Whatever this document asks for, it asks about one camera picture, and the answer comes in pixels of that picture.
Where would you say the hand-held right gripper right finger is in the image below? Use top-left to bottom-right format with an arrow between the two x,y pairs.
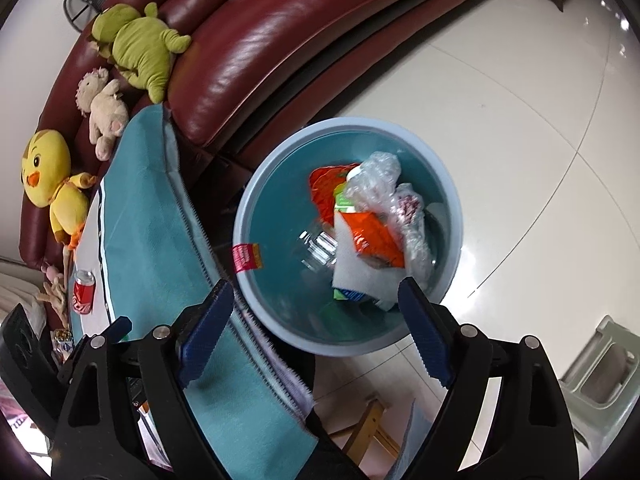
397,276 -> 581,480

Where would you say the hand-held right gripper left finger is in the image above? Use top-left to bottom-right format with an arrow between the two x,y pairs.
50,279 -> 236,480

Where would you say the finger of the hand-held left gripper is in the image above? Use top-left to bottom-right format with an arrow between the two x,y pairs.
102,316 -> 134,346

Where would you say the orange snack bag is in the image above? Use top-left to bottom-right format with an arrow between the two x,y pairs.
350,211 -> 407,269

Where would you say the clear plastic bottle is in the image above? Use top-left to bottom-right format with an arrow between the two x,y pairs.
299,229 -> 341,273

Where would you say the blue trash bin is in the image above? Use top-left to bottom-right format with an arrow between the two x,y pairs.
232,117 -> 463,357

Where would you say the white green carton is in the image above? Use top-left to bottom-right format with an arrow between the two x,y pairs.
334,180 -> 359,214

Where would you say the clear plastic wrap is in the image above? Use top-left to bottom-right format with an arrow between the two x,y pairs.
345,151 -> 434,291

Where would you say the red yellow snack wrapper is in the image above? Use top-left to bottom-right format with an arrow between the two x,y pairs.
309,164 -> 362,221

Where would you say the white blue packet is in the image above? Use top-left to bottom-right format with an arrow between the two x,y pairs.
52,328 -> 77,357

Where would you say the red soda can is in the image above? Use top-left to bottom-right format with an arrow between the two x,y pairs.
72,270 -> 97,316

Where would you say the white plastic bag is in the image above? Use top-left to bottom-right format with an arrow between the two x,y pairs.
0,272 -> 46,331

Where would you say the wooden stool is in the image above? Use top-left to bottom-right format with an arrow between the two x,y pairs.
320,395 -> 401,461

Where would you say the teal printed blanket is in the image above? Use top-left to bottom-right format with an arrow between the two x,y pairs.
70,105 -> 321,480

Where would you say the green plastic stool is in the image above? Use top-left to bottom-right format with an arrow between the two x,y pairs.
557,315 -> 640,451

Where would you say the yellow duck plush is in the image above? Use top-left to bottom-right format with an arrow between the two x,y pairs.
20,129 -> 99,253

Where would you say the beige sheep plush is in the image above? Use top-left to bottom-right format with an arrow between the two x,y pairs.
76,66 -> 130,161

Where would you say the green dinosaur plush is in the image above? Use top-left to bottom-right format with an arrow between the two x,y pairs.
90,2 -> 192,105

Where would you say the dark red leather sofa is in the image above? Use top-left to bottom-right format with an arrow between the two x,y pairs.
17,0 -> 516,271

